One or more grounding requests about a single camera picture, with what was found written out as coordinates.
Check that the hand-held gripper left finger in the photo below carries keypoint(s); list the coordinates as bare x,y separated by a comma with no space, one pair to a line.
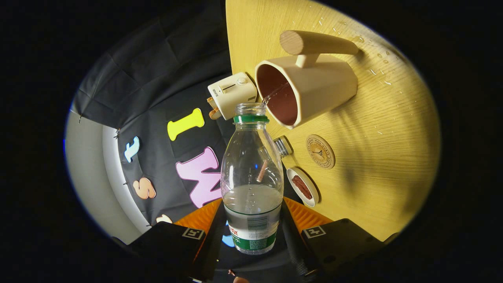
214,251

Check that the clear plastic juice bottle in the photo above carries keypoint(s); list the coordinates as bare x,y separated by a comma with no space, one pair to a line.
251,220

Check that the toast bread slice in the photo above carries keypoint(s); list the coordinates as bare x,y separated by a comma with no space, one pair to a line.
215,114
212,103

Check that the white round plate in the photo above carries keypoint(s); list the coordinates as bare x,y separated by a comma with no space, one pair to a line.
310,202

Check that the black backdrop cloth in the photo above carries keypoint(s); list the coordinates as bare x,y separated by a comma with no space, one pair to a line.
157,98

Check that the brown meat piece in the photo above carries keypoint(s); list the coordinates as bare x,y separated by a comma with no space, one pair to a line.
301,187

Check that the wooden table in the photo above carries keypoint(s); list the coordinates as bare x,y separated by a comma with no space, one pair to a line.
373,157

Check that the round wooden coaster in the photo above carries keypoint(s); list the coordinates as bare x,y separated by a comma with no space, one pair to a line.
320,151

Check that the white toaster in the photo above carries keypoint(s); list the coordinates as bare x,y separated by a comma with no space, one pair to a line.
232,94

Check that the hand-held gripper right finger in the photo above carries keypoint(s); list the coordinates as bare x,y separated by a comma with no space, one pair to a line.
292,245

